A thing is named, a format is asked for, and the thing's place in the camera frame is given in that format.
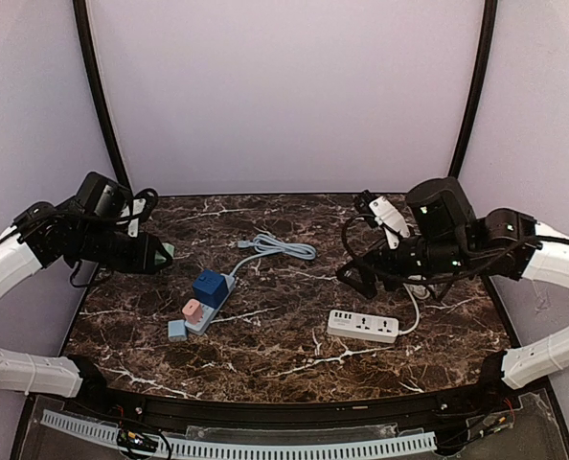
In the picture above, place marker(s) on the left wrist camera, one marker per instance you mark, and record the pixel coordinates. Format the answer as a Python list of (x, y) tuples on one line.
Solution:
[(102, 197)]

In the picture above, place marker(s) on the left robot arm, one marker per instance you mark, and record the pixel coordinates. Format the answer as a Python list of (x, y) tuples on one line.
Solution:
[(108, 235)]

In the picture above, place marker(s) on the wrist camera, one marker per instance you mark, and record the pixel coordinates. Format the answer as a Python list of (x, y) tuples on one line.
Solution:
[(102, 197), (379, 212)]

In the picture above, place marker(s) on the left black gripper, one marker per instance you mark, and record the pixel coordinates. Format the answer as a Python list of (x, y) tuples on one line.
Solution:
[(147, 253)]

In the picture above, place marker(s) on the light blue power strip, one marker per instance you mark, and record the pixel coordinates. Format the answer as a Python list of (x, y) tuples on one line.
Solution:
[(209, 313)]

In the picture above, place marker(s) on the light blue plug adapter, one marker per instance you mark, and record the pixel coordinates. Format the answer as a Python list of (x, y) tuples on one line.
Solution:
[(177, 331)]

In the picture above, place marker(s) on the green plug adapter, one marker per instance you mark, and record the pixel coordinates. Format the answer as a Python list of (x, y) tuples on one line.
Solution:
[(166, 254)]

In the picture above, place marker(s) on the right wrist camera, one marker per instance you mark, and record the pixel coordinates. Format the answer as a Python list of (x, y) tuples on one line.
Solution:
[(379, 212)]

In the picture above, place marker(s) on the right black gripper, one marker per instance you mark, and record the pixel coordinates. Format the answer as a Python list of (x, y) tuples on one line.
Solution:
[(370, 264)]

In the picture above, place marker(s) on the white power strip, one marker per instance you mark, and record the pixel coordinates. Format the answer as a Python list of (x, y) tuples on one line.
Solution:
[(381, 329)]

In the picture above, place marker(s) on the grey slotted cable duct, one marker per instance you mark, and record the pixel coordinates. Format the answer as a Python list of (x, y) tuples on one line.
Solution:
[(217, 443)]

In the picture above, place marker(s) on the left black frame post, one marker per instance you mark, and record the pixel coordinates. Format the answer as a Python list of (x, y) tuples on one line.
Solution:
[(94, 79)]

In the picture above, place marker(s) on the blue cube socket adapter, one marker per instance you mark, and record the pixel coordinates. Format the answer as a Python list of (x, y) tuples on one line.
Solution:
[(210, 288)]

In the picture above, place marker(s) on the black frame post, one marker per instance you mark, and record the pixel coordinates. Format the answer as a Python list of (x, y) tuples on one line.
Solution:
[(480, 68), (94, 79)]

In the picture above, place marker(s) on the black front rail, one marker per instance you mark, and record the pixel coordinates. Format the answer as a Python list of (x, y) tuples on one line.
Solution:
[(443, 409)]

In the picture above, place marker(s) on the right black frame post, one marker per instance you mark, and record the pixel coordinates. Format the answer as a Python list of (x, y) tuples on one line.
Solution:
[(480, 68)]

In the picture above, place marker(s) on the pink plug adapter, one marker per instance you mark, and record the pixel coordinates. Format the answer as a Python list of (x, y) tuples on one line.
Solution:
[(193, 311)]

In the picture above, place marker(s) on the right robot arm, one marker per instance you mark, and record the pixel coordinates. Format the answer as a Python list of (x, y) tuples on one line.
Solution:
[(447, 243)]

